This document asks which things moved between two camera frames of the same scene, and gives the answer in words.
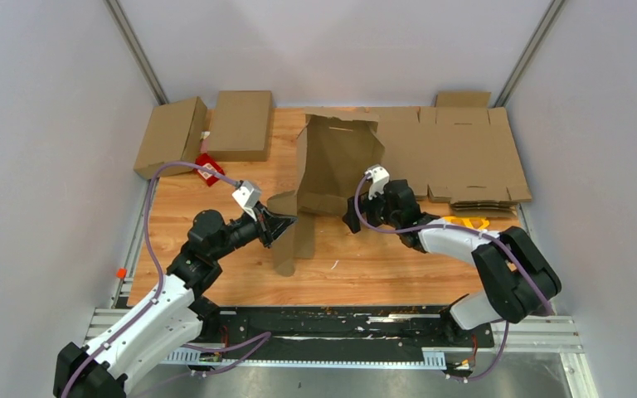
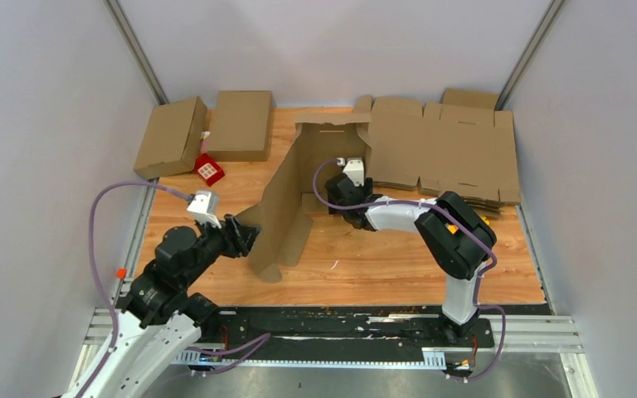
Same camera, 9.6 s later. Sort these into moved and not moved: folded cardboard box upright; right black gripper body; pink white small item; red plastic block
Moved: right black gripper body
Not moved: pink white small item; red plastic block; folded cardboard box upright
